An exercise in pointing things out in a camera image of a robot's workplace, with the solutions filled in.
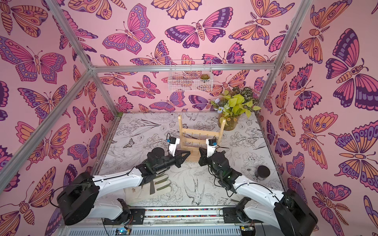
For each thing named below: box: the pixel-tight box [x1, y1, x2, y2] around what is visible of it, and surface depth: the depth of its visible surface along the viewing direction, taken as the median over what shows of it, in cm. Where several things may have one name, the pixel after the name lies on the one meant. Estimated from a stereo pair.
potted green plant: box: [210, 86, 262, 131], surface depth 99 cm
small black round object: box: [254, 165, 271, 180], surface depth 87 cm
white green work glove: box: [124, 174, 172, 205], surface depth 83 cm
